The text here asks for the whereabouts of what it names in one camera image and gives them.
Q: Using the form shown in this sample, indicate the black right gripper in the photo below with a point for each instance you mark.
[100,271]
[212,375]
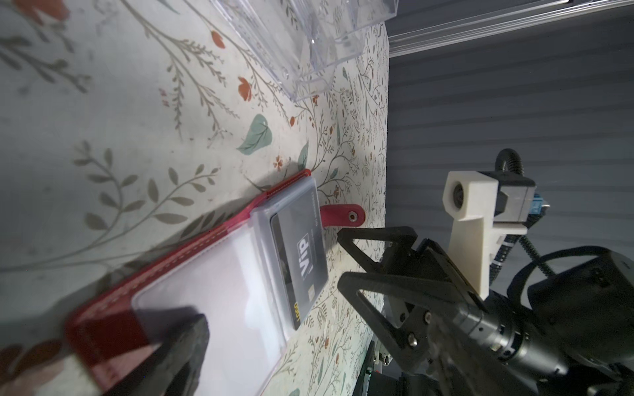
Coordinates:
[571,334]

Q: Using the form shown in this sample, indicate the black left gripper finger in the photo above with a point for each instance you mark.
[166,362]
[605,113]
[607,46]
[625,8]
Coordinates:
[174,368]

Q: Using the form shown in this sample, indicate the red leather card holder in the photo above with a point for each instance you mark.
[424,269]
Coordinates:
[231,275]

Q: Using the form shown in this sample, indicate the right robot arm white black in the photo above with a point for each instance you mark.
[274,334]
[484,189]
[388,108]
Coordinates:
[570,334]

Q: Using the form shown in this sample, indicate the clear acrylic organizer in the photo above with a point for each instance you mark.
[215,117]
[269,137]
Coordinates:
[300,43]

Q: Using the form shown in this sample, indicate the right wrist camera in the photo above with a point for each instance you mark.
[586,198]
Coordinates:
[486,208]

